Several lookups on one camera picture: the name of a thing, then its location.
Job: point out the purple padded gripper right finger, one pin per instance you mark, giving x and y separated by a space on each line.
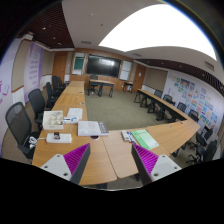
152 167

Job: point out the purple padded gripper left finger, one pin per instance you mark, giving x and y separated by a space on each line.
69 166

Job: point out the black charger plug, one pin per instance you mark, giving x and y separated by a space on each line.
56 135

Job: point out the white power strip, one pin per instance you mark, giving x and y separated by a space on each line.
61 138

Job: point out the green booklet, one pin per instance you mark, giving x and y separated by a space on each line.
145 139

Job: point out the white remote control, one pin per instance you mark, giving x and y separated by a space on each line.
125 135

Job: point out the white storage box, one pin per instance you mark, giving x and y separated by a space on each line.
53 120

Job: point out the dark grey notebook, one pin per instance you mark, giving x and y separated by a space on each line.
103 128

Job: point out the white paper sheet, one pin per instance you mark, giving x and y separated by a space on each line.
75 112

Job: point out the black mesh office chair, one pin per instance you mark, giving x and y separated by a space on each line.
20 126

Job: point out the small dark front desk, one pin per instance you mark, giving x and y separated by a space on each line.
101 84

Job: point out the colourful wall poster board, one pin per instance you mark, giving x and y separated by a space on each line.
196 95

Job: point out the large wall display screen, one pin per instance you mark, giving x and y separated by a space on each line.
100 65

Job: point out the purple wall banner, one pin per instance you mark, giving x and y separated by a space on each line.
33 69

